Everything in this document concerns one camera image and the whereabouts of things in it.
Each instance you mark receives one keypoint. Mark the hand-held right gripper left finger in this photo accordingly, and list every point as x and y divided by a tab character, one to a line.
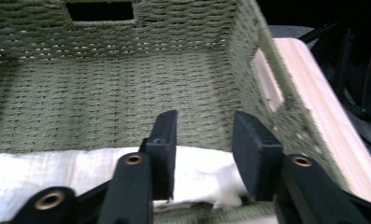
163	149

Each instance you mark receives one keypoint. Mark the green woven basket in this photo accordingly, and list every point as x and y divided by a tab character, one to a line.
111	93

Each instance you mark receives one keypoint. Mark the white cloth with brown print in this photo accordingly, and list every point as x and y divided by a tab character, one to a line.
49	174

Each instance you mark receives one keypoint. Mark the black stand base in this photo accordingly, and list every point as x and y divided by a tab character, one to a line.
345	68

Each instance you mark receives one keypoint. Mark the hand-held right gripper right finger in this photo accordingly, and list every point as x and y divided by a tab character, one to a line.
254	155

